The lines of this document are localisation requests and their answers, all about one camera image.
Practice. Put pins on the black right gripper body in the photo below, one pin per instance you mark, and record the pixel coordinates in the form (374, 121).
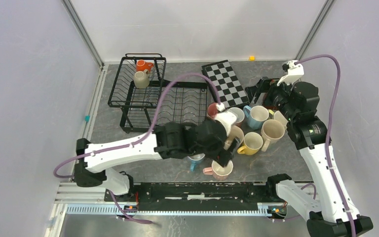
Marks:
(278, 96)

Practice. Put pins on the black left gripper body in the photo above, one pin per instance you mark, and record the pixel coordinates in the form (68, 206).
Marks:
(223, 156)

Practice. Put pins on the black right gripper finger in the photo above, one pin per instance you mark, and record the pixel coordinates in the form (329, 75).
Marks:
(254, 93)
(265, 83)

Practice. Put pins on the pale pink mug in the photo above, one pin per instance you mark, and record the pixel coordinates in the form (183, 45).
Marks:
(217, 171)

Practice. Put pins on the yellow mug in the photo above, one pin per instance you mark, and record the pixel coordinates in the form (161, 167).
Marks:
(278, 116)

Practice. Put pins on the light blue mug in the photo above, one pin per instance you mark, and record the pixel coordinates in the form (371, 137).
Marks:
(256, 116)

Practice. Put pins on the salmon pink mug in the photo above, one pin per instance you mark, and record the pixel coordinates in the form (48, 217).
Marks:
(239, 115)

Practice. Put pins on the blue cup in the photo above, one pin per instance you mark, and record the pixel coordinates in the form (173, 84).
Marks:
(195, 161)

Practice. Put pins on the cream mug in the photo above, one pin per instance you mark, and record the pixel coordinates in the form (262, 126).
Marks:
(237, 134)

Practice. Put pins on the tan tall cup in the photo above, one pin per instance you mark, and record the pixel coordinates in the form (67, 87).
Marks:
(271, 132)

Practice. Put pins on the yellow cup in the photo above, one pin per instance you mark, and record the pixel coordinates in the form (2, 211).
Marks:
(252, 144)

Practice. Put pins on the pink floral mug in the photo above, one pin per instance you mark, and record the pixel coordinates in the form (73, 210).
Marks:
(213, 110)

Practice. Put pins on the beige mug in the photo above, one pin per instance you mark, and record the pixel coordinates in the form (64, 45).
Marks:
(141, 79)

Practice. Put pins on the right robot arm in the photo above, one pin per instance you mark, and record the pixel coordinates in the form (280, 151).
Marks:
(334, 214)

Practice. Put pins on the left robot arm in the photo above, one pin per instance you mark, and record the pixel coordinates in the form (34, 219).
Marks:
(95, 167)

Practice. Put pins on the black dish rack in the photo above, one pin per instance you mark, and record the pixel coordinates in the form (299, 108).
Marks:
(184, 102)

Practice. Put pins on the black white chessboard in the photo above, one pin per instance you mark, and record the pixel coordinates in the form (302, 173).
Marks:
(229, 88)

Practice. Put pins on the orange mug in basket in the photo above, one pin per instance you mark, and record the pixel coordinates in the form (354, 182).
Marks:
(142, 65)

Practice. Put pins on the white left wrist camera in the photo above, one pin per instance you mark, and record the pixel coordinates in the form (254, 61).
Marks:
(225, 117)

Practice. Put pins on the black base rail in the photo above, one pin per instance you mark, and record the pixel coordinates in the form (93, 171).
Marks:
(199, 196)

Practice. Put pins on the black wire basket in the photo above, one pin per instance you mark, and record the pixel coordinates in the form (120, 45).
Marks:
(124, 93)

